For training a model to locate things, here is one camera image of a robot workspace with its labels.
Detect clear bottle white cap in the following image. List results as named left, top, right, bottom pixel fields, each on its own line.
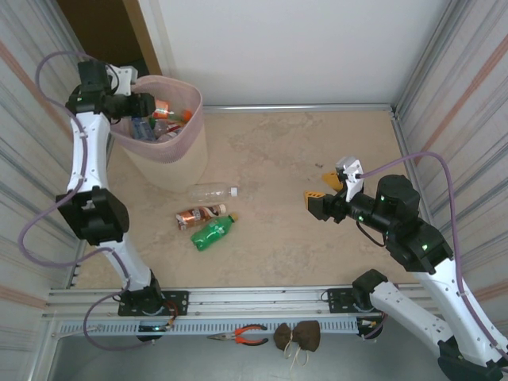
left=187, top=181, right=241, bottom=202

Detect green plastic soda bottle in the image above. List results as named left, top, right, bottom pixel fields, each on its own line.
left=189, top=212, right=239, bottom=253

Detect brown copper label bottle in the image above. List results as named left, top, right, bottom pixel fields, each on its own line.
left=175, top=203, right=228, bottom=232

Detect beige bin with pink liner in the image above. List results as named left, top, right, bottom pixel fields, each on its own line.
left=109, top=75, right=203, bottom=164

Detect beige ribbed plastic bin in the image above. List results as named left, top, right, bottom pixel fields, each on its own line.
left=118, top=106, right=208, bottom=194

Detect brown wooden door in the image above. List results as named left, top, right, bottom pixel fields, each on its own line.
left=56, top=0, right=164, bottom=79

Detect grey metal tray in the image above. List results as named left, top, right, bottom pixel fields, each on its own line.
left=46, top=315, right=483, bottom=381

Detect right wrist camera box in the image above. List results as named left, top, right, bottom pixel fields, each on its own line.
left=334, top=156, right=365, bottom=204

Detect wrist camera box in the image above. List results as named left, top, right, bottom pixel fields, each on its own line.
left=112, top=65, right=139, bottom=97
left=334, top=156, right=365, bottom=204

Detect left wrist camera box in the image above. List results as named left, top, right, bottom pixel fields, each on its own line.
left=112, top=65, right=139, bottom=97

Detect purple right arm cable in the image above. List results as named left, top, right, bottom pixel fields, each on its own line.
left=356, top=152, right=503, bottom=358

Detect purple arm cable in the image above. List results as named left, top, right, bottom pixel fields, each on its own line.
left=18, top=51, right=156, bottom=351
left=356, top=152, right=503, bottom=358

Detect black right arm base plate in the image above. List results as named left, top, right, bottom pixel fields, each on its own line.
left=326, top=287, right=388, bottom=314

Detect brown cloth bow with string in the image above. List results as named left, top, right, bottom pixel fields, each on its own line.
left=272, top=320, right=321, bottom=369

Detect orange handled pliers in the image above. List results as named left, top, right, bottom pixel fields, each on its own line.
left=206, top=324, right=269, bottom=346

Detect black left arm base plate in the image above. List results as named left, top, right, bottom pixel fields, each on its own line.
left=117, top=291, right=190, bottom=318

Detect white slotted cable duct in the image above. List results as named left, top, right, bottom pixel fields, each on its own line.
left=53, top=318, right=384, bottom=337

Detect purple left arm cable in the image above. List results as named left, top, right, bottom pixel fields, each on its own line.
left=18, top=51, right=156, bottom=351

